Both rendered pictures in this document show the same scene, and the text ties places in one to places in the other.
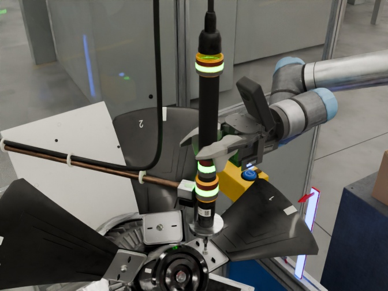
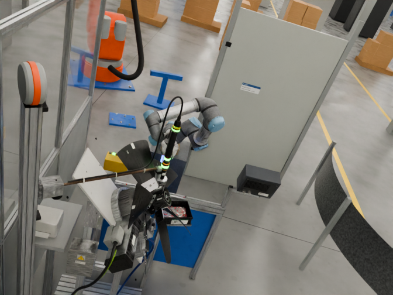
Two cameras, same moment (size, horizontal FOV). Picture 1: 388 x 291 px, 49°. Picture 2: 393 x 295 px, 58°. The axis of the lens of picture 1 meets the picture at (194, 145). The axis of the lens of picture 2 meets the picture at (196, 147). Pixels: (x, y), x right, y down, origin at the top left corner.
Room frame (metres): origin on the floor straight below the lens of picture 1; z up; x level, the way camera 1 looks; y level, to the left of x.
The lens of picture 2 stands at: (-0.21, 1.37, 2.53)
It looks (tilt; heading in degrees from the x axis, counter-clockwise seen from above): 31 degrees down; 296
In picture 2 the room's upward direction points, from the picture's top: 19 degrees clockwise
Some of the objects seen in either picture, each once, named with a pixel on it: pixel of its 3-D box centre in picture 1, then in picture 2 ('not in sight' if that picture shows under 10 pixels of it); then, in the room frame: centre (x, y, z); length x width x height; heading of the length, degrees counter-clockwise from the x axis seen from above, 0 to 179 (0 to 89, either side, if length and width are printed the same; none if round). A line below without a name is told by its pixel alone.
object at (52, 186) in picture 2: not in sight; (50, 187); (0.84, 0.57, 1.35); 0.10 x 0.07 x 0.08; 71
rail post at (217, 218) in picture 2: not in sight; (204, 247); (0.41, -0.63, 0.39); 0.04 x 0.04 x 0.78; 36
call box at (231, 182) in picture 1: (239, 181); (116, 163); (1.08, -0.15, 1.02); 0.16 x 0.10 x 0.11; 36
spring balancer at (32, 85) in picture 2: not in sight; (31, 83); (0.87, 0.65, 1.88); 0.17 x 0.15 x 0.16; 126
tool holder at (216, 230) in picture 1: (201, 207); (161, 172); (0.63, -0.01, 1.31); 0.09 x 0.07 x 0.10; 71
